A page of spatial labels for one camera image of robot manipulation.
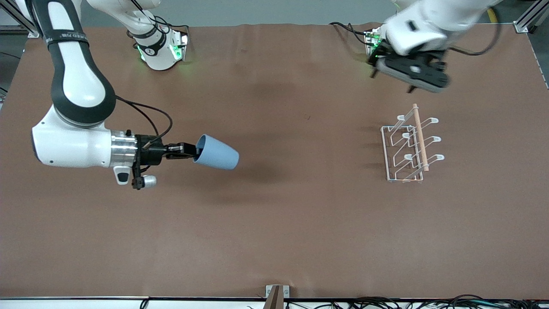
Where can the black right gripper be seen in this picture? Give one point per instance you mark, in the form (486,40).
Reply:
(152,155)

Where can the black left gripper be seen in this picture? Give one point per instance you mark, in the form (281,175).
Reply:
(411,89)

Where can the blue plastic cup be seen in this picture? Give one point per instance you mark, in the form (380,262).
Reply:
(216,153)

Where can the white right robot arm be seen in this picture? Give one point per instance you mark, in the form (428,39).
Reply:
(68,141)

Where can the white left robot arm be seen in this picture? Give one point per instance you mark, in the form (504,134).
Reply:
(420,30)

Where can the brown table cover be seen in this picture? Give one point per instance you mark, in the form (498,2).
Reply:
(266,214)

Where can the aluminium frame profile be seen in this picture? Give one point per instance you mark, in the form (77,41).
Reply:
(19,17)
(525,19)

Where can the grey metal mounting bracket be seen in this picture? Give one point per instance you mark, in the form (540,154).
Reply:
(269,291)

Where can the brown post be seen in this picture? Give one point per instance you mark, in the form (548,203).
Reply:
(274,300)

